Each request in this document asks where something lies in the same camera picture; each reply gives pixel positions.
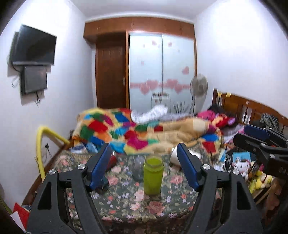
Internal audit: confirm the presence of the green thermos bottle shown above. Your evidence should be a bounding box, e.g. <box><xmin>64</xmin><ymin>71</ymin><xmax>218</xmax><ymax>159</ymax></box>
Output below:
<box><xmin>143</xmin><ymin>156</ymin><xmax>164</xmax><ymax>196</ymax></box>

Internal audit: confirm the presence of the dark green hexagonal cup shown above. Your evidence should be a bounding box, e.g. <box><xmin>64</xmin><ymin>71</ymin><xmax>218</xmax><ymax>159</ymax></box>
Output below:
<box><xmin>98</xmin><ymin>176</ymin><xmax>109</xmax><ymax>191</ymax></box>

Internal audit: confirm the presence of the white thermos cup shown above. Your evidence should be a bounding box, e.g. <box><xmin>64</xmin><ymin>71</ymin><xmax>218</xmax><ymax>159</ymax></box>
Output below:
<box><xmin>170</xmin><ymin>147</ymin><xmax>202</xmax><ymax>167</ymax></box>

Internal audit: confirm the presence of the clear glass cup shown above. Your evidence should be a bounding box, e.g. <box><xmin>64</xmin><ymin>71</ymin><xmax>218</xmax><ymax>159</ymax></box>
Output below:
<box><xmin>132</xmin><ymin>155</ymin><xmax>145</xmax><ymax>182</ymax></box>

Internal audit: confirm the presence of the yellow plush toy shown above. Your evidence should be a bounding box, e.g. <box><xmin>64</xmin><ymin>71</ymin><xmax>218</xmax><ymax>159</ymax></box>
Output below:
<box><xmin>249</xmin><ymin>170</ymin><xmax>273</xmax><ymax>194</ymax></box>

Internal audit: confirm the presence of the wooden headboard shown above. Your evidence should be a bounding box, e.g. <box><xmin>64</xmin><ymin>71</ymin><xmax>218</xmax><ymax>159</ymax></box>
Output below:
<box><xmin>212</xmin><ymin>88</ymin><xmax>287</xmax><ymax>134</ymax></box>

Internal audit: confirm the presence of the white kitty plush toy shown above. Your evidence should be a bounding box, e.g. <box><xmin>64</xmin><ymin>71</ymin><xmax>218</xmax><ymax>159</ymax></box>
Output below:
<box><xmin>234</xmin><ymin>159</ymin><xmax>251</xmax><ymax>181</ymax></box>

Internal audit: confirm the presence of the red paper bag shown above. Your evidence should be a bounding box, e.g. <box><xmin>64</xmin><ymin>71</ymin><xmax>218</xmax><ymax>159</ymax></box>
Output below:
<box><xmin>11</xmin><ymin>203</ymin><xmax>30</xmax><ymax>230</ymax></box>

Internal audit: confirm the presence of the red plush toy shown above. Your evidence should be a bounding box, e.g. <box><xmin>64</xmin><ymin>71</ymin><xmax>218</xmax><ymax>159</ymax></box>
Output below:
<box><xmin>212</xmin><ymin>114</ymin><xmax>237</xmax><ymax>129</ymax></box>

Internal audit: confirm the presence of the red thermos bottle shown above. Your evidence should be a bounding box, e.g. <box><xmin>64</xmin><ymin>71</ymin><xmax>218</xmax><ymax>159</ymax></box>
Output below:
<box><xmin>106</xmin><ymin>151</ymin><xmax>118</xmax><ymax>171</ymax></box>

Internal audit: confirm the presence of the floral bed sheet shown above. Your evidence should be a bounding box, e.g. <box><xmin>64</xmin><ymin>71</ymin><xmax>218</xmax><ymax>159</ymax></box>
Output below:
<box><xmin>51</xmin><ymin>143</ymin><xmax>226</xmax><ymax>234</ymax></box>

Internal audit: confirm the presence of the yellow foam tube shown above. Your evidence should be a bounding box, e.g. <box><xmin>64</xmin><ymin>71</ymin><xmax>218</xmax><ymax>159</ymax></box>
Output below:
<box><xmin>35</xmin><ymin>125</ymin><xmax>71</xmax><ymax>181</ymax></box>

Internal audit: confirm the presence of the colourful patchwork blanket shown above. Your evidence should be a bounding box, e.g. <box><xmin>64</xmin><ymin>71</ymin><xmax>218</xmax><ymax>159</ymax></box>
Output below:
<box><xmin>72</xmin><ymin>108</ymin><xmax>222</xmax><ymax>155</ymax></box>

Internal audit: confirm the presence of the standing electric fan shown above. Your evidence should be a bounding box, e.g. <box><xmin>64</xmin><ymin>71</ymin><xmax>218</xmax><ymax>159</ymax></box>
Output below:
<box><xmin>189</xmin><ymin>74</ymin><xmax>208</xmax><ymax>116</ymax></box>

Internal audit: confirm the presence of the white patterned cloth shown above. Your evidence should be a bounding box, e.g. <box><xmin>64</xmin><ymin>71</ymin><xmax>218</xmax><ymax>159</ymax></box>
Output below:
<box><xmin>130</xmin><ymin>105</ymin><xmax>193</xmax><ymax>124</ymax></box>

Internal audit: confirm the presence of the white small cabinet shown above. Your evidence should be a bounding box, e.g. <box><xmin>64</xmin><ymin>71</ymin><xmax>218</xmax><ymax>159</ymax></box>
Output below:
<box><xmin>151</xmin><ymin>92</ymin><xmax>171</xmax><ymax>112</ymax></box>

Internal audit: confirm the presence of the wardrobe with heart stickers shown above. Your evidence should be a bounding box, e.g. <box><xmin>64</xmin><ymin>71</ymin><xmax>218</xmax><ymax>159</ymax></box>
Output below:
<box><xmin>84</xmin><ymin>17</ymin><xmax>196</xmax><ymax>113</ymax></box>

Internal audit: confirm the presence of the brown wooden door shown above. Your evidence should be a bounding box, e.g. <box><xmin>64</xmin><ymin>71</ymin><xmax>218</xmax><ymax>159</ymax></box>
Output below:
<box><xmin>95</xmin><ymin>33</ymin><xmax>126</xmax><ymax>109</ymax></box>

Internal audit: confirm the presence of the small black wall monitor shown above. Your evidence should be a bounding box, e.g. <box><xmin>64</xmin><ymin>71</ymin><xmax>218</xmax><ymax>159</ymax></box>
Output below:
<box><xmin>20</xmin><ymin>66</ymin><xmax>47</xmax><ymax>96</ymax></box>

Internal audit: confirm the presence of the wall-mounted black television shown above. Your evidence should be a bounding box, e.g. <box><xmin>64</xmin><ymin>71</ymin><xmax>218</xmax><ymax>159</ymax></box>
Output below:
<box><xmin>11</xmin><ymin>25</ymin><xmax>57</xmax><ymax>66</ymax></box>

